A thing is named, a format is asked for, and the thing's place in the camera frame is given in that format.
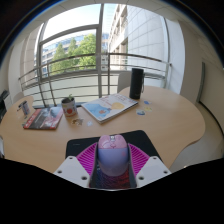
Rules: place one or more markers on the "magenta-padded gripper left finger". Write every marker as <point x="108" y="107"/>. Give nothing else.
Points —
<point x="72" y="170"/>

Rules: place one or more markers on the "tall patterned cup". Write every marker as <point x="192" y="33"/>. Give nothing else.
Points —
<point x="25" y="109"/>

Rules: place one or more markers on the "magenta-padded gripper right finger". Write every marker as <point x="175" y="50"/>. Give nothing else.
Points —
<point x="152" y="169"/>

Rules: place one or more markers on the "black cylinder speaker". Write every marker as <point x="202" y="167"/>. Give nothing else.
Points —
<point x="136" y="84"/>

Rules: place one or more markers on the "pink and lilac computer mouse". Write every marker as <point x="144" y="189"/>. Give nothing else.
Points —
<point x="112" y="156"/>

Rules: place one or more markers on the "red and blue magazine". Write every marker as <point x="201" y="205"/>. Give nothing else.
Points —
<point x="45" y="118"/>

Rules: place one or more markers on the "white and blue booklet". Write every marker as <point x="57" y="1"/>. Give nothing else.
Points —
<point x="108" y="107"/>

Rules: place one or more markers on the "black mouse pad, swirl print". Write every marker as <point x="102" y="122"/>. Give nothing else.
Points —
<point x="140" y="138"/>

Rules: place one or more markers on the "white chair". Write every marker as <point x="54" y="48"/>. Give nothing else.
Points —
<point x="123" y="82"/>
<point x="18" y="97"/>

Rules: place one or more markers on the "pale cut-out sticker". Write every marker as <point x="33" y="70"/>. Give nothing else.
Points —
<point x="77" y="122"/>

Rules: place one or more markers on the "patterned mug with plant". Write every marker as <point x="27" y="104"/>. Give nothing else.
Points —
<point x="69" y="107"/>

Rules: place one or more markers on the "grey metal railing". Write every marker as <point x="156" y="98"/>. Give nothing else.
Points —
<point x="83" y="72"/>

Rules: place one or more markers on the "round blue sticker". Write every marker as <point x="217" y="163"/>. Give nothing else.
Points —
<point x="140" y="112"/>

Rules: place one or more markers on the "black printer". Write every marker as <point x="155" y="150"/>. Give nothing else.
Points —
<point x="2" y="103"/>

